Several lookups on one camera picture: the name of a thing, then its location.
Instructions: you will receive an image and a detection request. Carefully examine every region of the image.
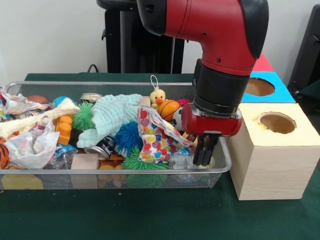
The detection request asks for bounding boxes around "black floor stand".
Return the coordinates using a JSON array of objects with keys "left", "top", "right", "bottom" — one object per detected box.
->
[{"left": 289, "top": 4, "right": 320, "bottom": 96}]

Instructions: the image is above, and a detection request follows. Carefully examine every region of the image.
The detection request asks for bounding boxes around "green spiky ball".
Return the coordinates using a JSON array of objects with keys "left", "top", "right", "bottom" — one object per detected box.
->
[{"left": 72, "top": 101, "right": 96, "bottom": 131}]

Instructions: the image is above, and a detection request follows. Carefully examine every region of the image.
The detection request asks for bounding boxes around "cream cloth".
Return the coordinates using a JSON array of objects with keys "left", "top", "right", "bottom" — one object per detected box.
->
[{"left": 0, "top": 98, "right": 81, "bottom": 139}]

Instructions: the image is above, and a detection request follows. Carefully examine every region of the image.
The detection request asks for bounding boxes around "yellow duck toy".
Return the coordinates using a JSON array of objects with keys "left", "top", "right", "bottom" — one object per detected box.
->
[{"left": 149, "top": 75, "right": 167, "bottom": 112}]

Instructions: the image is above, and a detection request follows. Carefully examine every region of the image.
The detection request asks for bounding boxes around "dark green side table cloth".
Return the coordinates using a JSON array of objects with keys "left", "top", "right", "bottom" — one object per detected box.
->
[{"left": 299, "top": 79, "right": 320, "bottom": 99}]

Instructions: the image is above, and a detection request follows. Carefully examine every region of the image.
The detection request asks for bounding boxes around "mint green knit cloth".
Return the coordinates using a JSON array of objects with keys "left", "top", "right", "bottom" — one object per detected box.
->
[{"left": 76, "top": 93, "right": 144, "bottom": 149}]

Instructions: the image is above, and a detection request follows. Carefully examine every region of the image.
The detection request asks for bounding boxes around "colourful polka-dot cloth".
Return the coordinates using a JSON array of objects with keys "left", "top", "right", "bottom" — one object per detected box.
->
[{"left": 137, "top": 105, "right": 196, "bottom": 165}]

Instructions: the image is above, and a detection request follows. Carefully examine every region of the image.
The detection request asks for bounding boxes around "shallow clear mesh bin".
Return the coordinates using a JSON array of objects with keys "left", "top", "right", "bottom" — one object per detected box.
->
[{"left": 0, "top": 81, "right": 233, "bottom": 191}]

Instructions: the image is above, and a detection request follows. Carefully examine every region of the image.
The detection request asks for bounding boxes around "clear plastic bottle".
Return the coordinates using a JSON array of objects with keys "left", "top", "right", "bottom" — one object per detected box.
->
[{"left": 169, "top": 149, "right": 216, "bottom": 171}]

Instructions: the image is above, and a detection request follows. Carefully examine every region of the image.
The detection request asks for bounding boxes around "wooden box with three holes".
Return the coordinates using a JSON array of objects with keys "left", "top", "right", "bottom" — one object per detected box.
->
[{"left": 227, "top": 52, "right": 320, "bottom": 201}]

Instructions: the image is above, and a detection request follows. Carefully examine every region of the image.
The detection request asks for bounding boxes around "dark green tablecloth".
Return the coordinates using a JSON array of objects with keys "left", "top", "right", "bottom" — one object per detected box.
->
[{"left": 0, "top": 72, "right": 320, "bottom": 240}]

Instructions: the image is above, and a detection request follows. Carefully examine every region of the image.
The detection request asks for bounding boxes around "white plastic bag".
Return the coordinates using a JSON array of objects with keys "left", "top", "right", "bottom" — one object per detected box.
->
[{"left": 5, "top": 120, "right": 61, "bottom": 169}]

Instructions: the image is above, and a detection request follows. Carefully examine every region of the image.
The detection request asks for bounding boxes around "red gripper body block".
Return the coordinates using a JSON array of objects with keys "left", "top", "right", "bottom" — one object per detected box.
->
[{"left": 181, "top": 102, "right": 243, "bottom": 137}]

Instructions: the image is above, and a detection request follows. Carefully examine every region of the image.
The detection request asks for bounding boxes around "small orange basketball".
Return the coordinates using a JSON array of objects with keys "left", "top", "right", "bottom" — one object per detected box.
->
[{"left": 158, "top": 99, "right": 181, "bottom": 122}]

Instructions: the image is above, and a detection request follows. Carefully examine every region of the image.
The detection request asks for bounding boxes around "black drink can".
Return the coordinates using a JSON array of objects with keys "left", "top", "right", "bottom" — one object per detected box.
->
[{"left": 83, "top": 136, "right": 116, "bottom": 161}]

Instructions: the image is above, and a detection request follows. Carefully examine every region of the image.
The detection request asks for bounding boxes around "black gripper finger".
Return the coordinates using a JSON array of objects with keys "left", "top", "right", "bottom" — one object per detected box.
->
[
  {"left": 193, "top": 133, "right": 209, "bottom": 166},
  {"left": 204, "top": 134, "right": 221, "bottom": 167}
]

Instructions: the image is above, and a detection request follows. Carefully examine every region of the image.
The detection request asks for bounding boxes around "small soccer ball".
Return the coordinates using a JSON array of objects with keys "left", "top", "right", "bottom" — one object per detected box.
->
[{"left": 172, "top": 107, "right": 184, "bottom": 130}]

